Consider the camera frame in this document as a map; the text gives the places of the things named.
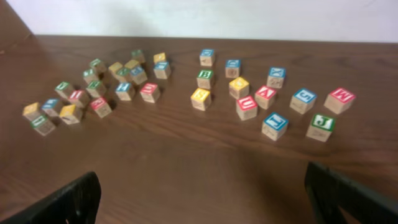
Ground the yellow C wooden block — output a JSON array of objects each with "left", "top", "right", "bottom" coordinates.
[{"left": 229, "top": 77, "right": 250, "bottom": 100}]

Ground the green J wooden block left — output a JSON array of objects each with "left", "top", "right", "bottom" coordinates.
[{"left": 89, "top": 58, "right": 107, "bottom": 74}]

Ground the blue P wooden block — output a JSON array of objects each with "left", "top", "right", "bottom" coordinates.
[{"left": 130, "top": 66, "right": 147, "bottom": 85}]

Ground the yellow O wooden block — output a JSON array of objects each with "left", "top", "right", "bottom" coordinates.
[{"left": 153, "top": 52, "right": 167, "bottom": 64}]

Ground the yellow picture wooden block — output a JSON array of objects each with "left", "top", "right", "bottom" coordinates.
[{"left": 108, "top": 62, "right": 123, "bottom": 79}]

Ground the red I wooden block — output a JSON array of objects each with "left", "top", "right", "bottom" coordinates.
[{"left": 68, "top": 90, "right": 90, "bottom": 108}]

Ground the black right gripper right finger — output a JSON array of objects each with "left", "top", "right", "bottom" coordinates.
[{"left": 304, "top": 162, "right": 397, "bottom": 223}]

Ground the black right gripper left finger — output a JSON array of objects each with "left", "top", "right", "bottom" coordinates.
[{"left": 1, "top": 171, "right": 101, "bottom": 224}]

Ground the blue D wooden block far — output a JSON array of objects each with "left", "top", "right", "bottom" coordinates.
[{"left": 200, "top": 49, "right": 215, "bottom": 67}]

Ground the green j wooden block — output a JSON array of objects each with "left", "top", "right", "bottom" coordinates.
[
  {"left": 89, "top": 58, "right": 107, "bottom": 74},
  {"left": 306, "top": 113, "right": 336, "bottom": 142}
]

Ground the yellow S wooden block right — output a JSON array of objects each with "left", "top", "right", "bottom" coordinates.
[{"left": 190, "top": 88, "right": 211, "bottom": 111}]

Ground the green 4 wooden block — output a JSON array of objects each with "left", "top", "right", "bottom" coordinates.
[{"left": 30, "top": 115, "right": 56, "bottom": 136}]

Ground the green R wooden block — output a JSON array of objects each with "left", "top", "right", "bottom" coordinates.
[{"left": 86, "top": 80, "right": 106, "bottom": 98}]

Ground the red M wooden block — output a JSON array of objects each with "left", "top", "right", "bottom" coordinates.
[{"left": 324, "top": 88, "right": 356, "bottom": 114}]

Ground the green V wooden block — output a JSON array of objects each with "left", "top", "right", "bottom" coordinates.
[{"left": 55, "top": 82, "right": 75, "bottom": 100}]

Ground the blue I wooden block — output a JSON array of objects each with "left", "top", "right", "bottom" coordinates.
[{"left": 261, "top": 112, "right": 289, "bottom": 141}]

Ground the blue T wooden block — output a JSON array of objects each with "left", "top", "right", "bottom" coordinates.
[{"left": 41, "top": 98, "right": 64, "bottom": 117}]

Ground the blue 2 wooden block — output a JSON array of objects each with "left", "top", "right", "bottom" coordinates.
[{"left": 115, "top": 82, "right": 135, "bottom": 101}]

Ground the green N wooden block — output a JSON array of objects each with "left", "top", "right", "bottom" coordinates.
[{"left": 116, "top": 67, "right": 132, "bottom": 83}]

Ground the yellow S wooden block left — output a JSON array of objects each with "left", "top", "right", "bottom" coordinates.
[{"left": 124, "top": 59, "right": 141, "bottom": 70}]

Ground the red U wooden block right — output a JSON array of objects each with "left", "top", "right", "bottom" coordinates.
[{"left": 236, "top": 95, "right": 258, "bottom": 121}]

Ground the green Z wooden block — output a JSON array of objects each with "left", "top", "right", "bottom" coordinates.
[{"left": 131, "top": 49, "right": 146, "bottom": 64}]

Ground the red E wooden block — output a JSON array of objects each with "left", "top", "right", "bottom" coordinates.
[{"left": 90, "top": 97, "right": 112, "bottom": 118}]

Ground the red U wooden block left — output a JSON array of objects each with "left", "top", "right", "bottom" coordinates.
[{"left": 140, "top": 83, "right": 160, "bottom": 103}]

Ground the red u wooden block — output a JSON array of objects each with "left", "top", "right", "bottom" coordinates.
[
  {"left": 140, "top": 83, "right": 160, "bottom": 103},
  {"left": 236, "top": 95, "right": 258, "bottom": 121}
]

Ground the yellow K wooden block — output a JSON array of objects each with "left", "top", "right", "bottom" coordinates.
[{"left": 59, "top": 104, "right": 83, "bottom": 125}]

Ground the green 7 wooden block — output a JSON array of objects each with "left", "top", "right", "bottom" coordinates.
[{"left": 83, "top": 68, "right": 99, "bottom": 84}]

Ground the blue d wooden block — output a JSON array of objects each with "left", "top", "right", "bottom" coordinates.
[
  {"left": 225, "top": 59, "right": 241, "bottom": 78},
  {"left": 200, "top": 49, "right": 215, "bottom": 67}
]

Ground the yellow s wooden block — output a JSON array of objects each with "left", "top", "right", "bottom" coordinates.
[
  {"left": 190, "top": 88, "right": 211, "bottom": 111},
  {"left": 124, "top": 59, "right": 141, "bottom": 70}
]

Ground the green B wooden block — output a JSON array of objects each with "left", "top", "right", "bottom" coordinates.
[{"left": 197, "top": 70, "right": 214, "bottom": 90}]

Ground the blue S wooden block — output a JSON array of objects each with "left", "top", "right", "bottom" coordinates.
[{"left": 289, "top": 88, "right": 317, "bottom": 114}]

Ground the blue L wooden block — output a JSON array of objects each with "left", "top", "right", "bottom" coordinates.
[{"left": 154, "top": 62, "right": 171, "bottom": 79}]

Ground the red A wooden block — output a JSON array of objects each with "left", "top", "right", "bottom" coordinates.
[{"left": 254, "top": 85, "right": 277, "bottom": 110}]

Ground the yellow G wooden block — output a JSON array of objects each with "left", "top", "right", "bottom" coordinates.
[{"left": 22, "top": 102, "right": 42, "bottom": 121}]

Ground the blue D wooden block right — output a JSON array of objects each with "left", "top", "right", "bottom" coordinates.
[{"left": 225, "top": 59, "right": 241, "bottom": 78}]

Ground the blue X wooden block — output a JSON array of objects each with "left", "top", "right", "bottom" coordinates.
[{"left": 267, "top": 67, "right": 286, "bottom": 89}]

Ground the green J wooden block right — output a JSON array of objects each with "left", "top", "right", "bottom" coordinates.
[{"left": 306, "top": 113, "right": 336, "bottom": 142}]

